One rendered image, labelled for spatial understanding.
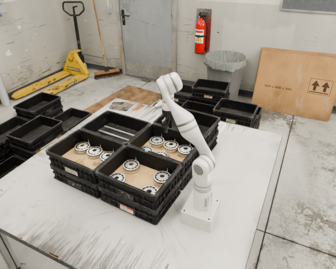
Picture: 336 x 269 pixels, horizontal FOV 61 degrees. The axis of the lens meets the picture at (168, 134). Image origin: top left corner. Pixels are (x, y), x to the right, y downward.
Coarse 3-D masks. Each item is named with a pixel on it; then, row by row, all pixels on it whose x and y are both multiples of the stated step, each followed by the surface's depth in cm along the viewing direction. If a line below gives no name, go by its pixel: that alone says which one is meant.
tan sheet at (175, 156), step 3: (147, 141) 200; (165, 141) 200; (147, 144) 197; (162, 147) 194; (156, 150) 192; (159, 150) 191; (162, 150) 191; (168, 153) 188; (171, 153) 188; (174, 153) 188; (177, 153) 188; (171, 156) 185; (174, 156) 185; (177, 156) 185; (180, 156) 185; (177, 159) 183; (180, 159) 183; (183, 159) 183
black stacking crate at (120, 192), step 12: (120, 156) 175; (132, 156) 181; (144, 156) 175; (108, 168) 168; (156, 168) 175; (168, 168) 169; (120, 192) 156; (132, 192) 152; (168, 192) 159; (144, 204) 152; (156, 204) 149
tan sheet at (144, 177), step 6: (120, 168) 176; (144, 168) 176; (150, 168) 176; (126, 174) 172; (132, 174) 172; (138, 174) 172; (144, 174) 172; (150, 174) 171; (126, 180) 167; (132, 180) 167; (138, 180) 167; (144, 180) 167; (150, 180) 167; (138, 186) 163; (144, 186) 163; (156, 186) 163
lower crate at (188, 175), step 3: (189, 171) 177; (186, 174) 174; (189, 174) 181; (180, 177) 170; (183, 177) 171; (186, 177) 179; (189, 177) 184; (192, 177) 186; (183, 180) 176; (186, 180) 180; (189, 180) 183; (183, 183) 177; (186, 183) 181; (183, 186) 179; (180, 189) 176
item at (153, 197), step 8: (120, 152) 174; (144, 152) 173; (168, 160) 166; (176, 168) 160; (104, 176) 156; (120, 184) 152; (128, 184) 150; (168, 184) 152; (136, 192) 148; (144, 192) 145; (160, 192) 146
